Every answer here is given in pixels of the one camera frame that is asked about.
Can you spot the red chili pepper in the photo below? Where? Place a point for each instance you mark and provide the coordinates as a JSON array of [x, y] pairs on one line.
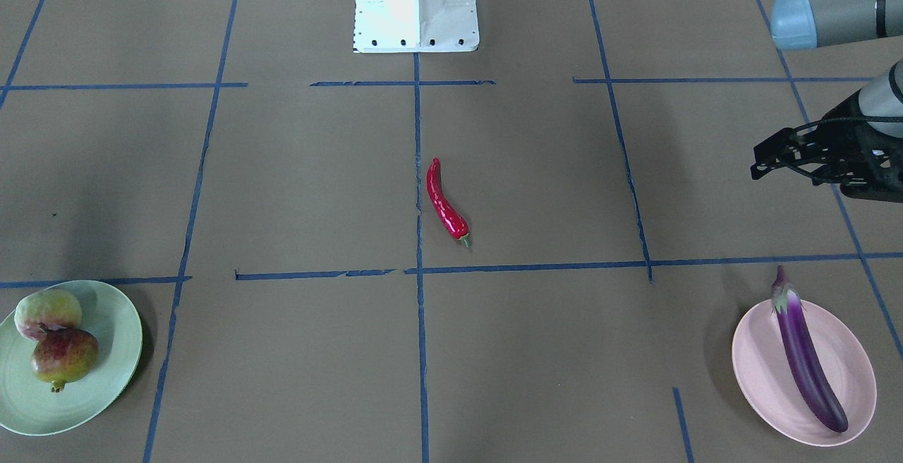
[[452, 221]]

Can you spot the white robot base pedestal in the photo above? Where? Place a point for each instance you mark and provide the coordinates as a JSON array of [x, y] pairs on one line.
[[389, 26]]

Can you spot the light green plate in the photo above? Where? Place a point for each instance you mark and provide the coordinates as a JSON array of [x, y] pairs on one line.
[[29, 407]]

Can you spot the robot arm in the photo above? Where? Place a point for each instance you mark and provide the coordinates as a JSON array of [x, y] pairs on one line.
[[810, 24]]

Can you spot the purple eggplant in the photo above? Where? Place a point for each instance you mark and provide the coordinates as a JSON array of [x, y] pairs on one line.
[[801, 355]]

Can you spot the pale green peach fruit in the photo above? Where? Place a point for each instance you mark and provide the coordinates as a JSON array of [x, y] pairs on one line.
[[50, 309]]

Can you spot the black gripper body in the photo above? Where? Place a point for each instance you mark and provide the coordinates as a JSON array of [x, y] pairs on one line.
[[849, 140]]

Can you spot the light pink plate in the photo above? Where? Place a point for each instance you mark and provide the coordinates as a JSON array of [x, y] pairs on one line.
[[765, 379]]

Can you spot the red green pomegranate fruit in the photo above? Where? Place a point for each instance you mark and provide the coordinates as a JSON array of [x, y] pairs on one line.
[[64, 356]]

